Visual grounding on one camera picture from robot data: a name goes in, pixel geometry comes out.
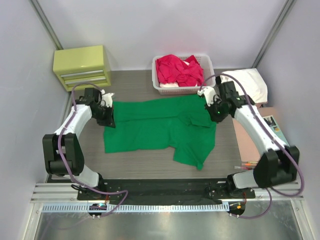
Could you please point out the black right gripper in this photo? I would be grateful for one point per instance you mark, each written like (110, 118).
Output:
(217, 119)

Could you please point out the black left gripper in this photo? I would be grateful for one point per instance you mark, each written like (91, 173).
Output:
(109, 122)

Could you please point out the green t shirt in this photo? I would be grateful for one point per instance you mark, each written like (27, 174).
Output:
(180, 122)

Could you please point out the white plastic laundry basket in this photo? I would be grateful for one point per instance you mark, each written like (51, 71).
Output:
(205, 63)

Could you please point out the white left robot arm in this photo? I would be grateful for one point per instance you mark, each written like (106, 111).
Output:
(62, 152)

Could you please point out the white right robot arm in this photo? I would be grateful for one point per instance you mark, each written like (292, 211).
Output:
(278, 163)

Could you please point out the pink folded t shirt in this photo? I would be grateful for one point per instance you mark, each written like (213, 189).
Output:
(260, 105)

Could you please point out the white folded t shirt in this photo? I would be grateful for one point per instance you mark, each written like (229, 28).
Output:
(252, 82)

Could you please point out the pink desk mat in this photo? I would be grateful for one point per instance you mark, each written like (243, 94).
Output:
(247, 148)

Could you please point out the teal paperback book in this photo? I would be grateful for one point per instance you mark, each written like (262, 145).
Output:
(272, 123)

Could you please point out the blue marker pen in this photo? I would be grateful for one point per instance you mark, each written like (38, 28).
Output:
(243, 168)

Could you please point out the yellow green drawer cabinet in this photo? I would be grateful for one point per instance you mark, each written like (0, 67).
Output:
(82, 65)

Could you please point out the red t shirt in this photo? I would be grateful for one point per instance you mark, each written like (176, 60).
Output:
(180, 71)

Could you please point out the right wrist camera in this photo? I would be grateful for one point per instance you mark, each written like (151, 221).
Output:
(208, 94)

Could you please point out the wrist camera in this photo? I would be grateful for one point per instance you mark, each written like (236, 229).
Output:
(208, 94)
(107, 100)

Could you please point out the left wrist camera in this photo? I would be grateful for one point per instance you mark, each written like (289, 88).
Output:
(107, 100)

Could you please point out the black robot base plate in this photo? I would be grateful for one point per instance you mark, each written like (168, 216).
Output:
(174, 191)

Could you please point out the aluminium slotted rail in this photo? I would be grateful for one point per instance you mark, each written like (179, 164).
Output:
(100, 208)

